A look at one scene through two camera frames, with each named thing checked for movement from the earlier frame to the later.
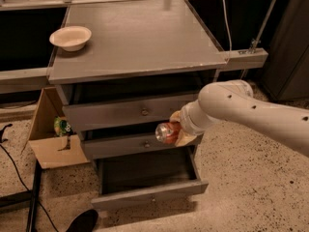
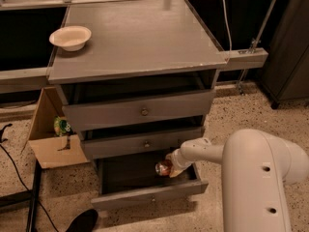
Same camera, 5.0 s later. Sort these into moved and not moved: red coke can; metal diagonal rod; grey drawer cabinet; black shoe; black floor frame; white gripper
Moved: white gripper; red coke can
Not moved: black floor frame; black shoe; metal diagonal rod; grey drawer cabinet
